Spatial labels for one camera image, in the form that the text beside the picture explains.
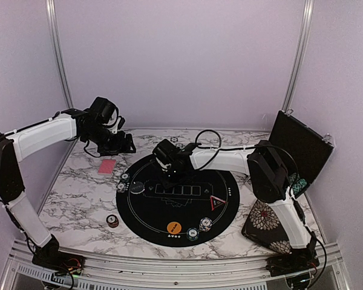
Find floral fabric pouch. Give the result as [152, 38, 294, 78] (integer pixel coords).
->
[241, 200, 292, 254]

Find round black poker mat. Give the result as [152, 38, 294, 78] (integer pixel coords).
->
[116, 155, 240, 248]

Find blue orange chip stack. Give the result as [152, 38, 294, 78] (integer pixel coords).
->
[199, 217, 212, 232]

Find black poker chip case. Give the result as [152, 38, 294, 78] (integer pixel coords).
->
[269, 111, 334, 199]

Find silver dealer button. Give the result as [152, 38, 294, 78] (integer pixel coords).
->
[129, 181, 145, 195]

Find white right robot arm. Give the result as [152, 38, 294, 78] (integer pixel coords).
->
[152, 139, 319, 275]

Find black white poker chip stack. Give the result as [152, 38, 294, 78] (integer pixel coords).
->
[117, 182, 126, 193]

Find red playing card deck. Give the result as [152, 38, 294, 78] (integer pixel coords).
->
[98, 159, 116, 175]

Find blue orange chips on marble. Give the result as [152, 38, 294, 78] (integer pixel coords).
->
[176, 143, 185, 149]

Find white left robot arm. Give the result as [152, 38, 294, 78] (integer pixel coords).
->
[0, 97, 136, 271]

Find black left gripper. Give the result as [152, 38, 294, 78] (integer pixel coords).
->
[83, 124, 136, 156]

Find red poker chip stack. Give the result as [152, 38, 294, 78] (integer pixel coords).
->
[106, 214, 119, 228]

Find red triangular marker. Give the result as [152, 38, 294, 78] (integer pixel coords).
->
[210, 195, 226, 211]

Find orange big blind button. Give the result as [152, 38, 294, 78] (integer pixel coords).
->
[166, 221, 182, 235]

